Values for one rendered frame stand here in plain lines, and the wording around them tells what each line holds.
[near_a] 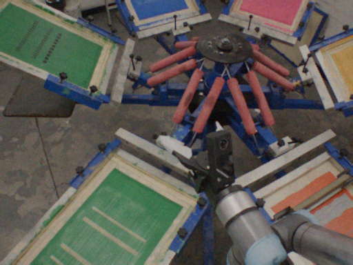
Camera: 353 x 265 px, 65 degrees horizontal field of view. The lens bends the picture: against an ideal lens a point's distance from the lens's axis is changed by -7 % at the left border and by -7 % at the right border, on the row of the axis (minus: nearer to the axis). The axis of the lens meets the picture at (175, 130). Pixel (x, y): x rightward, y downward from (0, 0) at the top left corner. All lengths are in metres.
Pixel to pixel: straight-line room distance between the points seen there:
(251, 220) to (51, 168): 2.43
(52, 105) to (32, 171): 1.10
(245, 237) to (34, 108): 1.63
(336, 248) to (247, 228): 0.16
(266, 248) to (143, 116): 2.59
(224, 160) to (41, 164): 2.46
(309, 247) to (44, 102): 1.71
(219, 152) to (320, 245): 0.26
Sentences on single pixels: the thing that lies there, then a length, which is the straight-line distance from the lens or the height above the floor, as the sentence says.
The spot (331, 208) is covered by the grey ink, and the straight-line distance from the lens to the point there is 1.56.
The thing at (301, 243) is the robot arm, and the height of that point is 1.63.
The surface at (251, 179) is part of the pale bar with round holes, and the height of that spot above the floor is 1.04.
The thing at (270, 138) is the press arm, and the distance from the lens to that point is 1.57.
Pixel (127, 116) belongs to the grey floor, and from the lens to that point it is 3.07.
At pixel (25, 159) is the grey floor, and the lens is 3.03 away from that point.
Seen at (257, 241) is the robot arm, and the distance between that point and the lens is 0.56.
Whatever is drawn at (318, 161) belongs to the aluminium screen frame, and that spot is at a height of 0.99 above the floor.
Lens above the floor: 2.20
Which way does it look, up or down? 49 degrees down
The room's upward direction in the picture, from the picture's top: straight up
